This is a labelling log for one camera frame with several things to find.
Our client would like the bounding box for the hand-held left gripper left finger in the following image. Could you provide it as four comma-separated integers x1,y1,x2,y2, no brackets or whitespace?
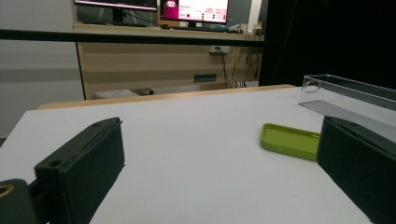
34,117,126,224

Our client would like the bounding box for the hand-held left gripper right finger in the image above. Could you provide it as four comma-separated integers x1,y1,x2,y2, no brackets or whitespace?
317,115,396,224

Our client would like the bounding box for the green phone case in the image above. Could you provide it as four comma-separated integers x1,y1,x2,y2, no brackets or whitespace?
261,122,321,162

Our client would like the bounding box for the clear plastic box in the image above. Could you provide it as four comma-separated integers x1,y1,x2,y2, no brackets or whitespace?
298,74,396,144

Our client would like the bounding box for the light wooden desk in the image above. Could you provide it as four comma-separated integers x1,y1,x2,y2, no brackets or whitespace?
73,21,265,101

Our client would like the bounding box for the black curtain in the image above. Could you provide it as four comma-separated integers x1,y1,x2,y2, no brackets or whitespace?
259,0,396,91

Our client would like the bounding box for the dark-screen computer monitor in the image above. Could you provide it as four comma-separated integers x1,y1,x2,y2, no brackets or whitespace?
73,0,158,28

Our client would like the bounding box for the white power strip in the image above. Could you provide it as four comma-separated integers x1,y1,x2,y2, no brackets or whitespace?
208,45,232,54

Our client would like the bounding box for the dark keyboard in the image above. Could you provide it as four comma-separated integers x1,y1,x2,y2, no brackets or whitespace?
172,25,227,34

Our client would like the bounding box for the pink-screen computer monitor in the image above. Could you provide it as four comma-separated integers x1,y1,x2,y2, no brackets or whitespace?
160,0,230,30

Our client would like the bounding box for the black metal frame bar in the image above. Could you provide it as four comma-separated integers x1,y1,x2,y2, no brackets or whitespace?
0,28,267,49

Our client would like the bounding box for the grey-blue desk handle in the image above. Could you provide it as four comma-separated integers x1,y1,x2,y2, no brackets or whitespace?
193,73,218,83

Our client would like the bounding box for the coiled black cable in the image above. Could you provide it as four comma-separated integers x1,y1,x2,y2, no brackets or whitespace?
245,51,262,79

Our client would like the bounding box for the black hanging cable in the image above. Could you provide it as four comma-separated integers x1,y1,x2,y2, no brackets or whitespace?
217,47,233,90

